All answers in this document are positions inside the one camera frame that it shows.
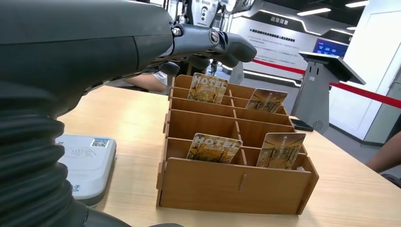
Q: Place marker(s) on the wooden card organizer box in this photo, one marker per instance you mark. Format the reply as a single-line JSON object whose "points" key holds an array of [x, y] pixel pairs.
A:
{"points": [[231, 191]]}

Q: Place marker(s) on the ceiling light panel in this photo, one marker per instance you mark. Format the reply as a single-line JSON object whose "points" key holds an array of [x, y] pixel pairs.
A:
{"points": [[313, 12], [357, 4]]}

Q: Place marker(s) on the blue wall display screen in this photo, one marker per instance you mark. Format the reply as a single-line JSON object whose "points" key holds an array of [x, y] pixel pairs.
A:
{"points": [[330, 48]]}

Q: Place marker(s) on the white paper slip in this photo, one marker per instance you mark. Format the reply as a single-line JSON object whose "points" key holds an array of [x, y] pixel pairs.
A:
{"points": [[301, 169]]}

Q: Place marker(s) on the black smartphone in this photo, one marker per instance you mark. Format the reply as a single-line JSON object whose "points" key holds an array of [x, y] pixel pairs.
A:
{"points": [[301, 125]]}

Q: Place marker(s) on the person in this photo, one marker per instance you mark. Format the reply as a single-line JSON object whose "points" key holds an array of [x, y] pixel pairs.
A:
{"points": [[388, 153], [161, 78]]}

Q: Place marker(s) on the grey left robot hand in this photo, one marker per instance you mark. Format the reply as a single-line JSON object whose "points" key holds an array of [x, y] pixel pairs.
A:
{"points": [[78, 34]]}

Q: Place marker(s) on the grey card reader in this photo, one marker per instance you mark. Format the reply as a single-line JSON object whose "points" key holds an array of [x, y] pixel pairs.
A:
{"points": [[91, 169]]}

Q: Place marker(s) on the printed hotel key card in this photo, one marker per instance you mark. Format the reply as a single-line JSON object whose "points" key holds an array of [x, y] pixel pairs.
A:
{"points": [[206, 89], [280, 150], [266, 100], [214, 148]]}

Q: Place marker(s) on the grey kiosk stand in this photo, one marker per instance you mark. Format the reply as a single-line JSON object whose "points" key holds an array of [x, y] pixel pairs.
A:
{"points": [[313, 94]]}

